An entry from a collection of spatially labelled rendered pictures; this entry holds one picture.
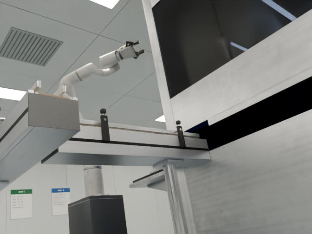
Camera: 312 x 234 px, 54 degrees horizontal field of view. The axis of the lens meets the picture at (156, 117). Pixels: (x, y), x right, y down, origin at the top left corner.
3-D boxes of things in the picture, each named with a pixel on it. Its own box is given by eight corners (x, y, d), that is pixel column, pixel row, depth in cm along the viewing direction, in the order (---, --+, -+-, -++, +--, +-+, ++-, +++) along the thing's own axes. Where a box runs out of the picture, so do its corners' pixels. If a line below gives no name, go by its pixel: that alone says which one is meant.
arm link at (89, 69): (87, 90, 231) (122, 71, 230) (75, 74, 221) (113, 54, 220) (85, 84, 238) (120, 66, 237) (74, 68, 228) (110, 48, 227)
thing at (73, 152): (188, 168, 141) (181, 136, 147) (214, 158, 130) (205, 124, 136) (39, 165, 97) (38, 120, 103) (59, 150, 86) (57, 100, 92)
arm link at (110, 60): (120, 64, 226) (114, 54, 220) (104, 70, 228) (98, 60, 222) (120, 58, 232) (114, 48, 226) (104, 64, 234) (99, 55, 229)
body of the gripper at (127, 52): (116, 46, 223) (130, 41, 221) (122, 56, 231) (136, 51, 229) (117, 53, 219) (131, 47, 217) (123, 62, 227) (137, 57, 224)
